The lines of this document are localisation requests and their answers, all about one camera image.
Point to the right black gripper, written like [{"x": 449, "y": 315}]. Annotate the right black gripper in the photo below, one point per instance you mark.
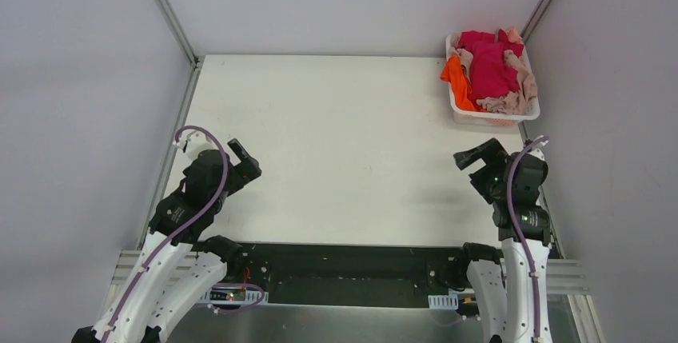
[{"x": 481, "y": 162}]

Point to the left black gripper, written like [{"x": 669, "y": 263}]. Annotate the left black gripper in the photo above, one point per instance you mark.
[{"x": 242, "y": 165}]

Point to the crimson red t shirt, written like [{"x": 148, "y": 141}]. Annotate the crimson red t shirt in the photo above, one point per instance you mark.
[{"x": 489, "y": 74}]

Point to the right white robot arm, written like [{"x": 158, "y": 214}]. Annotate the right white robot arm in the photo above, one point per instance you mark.
[{"x": 509, "y": 282}]

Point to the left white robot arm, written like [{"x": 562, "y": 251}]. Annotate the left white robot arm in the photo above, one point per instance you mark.
[{"x": 148, "y": 307}]

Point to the white plastic laundry basket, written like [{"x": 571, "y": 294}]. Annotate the white plastic laundry basket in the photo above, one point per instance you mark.
[{"x": 489, "y": 118}]

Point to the beige t shirt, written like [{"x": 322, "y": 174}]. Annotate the beige t shirt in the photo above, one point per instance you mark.
[{"x": 513, "y": 103}]

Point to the orange t shirt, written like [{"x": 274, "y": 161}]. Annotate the orange t shirt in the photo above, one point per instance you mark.
[{"x": 454, "y": 74}]

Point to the salmon pink t shirt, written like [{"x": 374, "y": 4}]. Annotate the salmon pink t shirt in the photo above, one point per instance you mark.
[{"x": 513, "y": 35}]

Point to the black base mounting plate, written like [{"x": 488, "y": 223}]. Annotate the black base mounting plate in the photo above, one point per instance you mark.
[{"x": 354, "y": 275}]

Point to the aluminium frame rail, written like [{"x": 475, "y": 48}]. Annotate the aluminium frame rail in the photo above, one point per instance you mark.
[{"x": 563, "y": 277}]

